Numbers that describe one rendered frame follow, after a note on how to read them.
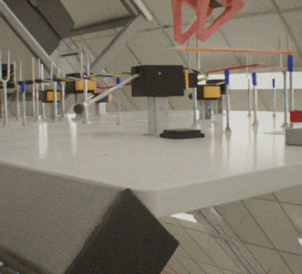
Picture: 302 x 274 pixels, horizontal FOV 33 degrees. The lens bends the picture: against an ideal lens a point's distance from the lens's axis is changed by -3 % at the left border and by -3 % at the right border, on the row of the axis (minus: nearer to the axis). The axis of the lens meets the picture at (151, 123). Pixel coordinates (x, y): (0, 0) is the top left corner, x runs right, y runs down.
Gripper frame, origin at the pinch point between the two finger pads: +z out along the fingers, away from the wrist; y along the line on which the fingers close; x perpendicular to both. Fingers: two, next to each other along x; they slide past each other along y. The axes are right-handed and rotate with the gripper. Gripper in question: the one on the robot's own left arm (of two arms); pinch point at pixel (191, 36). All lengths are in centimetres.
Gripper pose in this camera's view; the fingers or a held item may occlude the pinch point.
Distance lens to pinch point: 70.9
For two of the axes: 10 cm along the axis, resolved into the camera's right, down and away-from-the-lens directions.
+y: -4.7, -0.6, 8.8
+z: -3.7, 9.2, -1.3
